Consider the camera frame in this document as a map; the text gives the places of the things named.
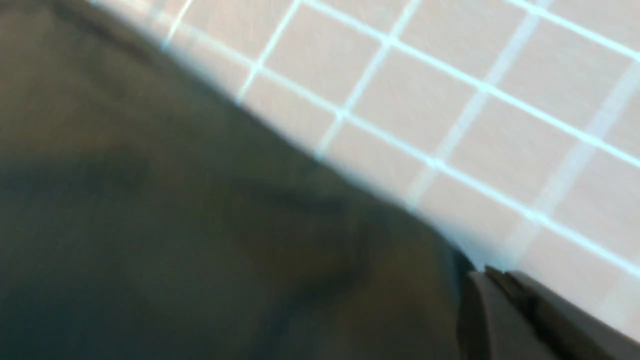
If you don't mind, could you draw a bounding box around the pink grid tablecloth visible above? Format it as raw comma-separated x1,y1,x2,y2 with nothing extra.
98,0,639,339

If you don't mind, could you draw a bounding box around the dark gray long-sleeve top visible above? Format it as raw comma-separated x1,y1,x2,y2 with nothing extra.
0,0,468,360

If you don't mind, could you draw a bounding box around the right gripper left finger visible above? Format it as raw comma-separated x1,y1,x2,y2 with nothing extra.
457,272,556,360

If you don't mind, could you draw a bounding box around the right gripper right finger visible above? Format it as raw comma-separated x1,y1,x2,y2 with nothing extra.
485,267,639,360

